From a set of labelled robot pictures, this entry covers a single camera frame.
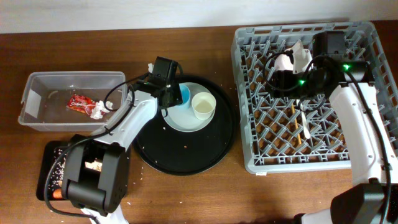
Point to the grey dishwasher rack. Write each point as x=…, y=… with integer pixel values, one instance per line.
x=267, y=124

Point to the red snack wrapper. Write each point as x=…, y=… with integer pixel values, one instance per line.
x=81, y=104

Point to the rice and peanut scraps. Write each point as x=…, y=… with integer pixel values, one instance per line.
x=57, y=175

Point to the light grey plate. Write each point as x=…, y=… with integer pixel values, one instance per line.
x=185, y=120

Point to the round black serving tray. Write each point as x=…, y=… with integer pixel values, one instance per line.
x=179, y=153

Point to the wooden chopstick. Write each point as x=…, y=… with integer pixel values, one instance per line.
x=296, y=125

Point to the white cup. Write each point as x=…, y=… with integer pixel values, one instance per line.
x=203, y=105

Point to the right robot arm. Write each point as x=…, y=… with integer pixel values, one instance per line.
x=349, y=87

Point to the pink bowl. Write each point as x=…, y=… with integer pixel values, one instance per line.
x=298, y=62

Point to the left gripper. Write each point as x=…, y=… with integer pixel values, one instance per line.
x=177, y=93

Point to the clear plastic bin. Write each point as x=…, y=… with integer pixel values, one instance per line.
x=47, y=94

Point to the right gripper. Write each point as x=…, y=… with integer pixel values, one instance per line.
x=282, y=79

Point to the white plastic fork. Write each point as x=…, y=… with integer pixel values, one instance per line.
x=304, y=121

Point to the orange carrot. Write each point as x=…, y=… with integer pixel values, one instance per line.
x=57, y=194

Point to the white tissue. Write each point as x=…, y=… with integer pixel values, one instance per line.
x=100, y=109

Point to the black rectangular tray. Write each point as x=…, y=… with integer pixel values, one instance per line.
x=52, y=151

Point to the blue cup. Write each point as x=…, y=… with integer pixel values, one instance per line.
x=185, y=92

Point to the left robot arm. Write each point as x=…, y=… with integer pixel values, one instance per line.
x=99, y=194

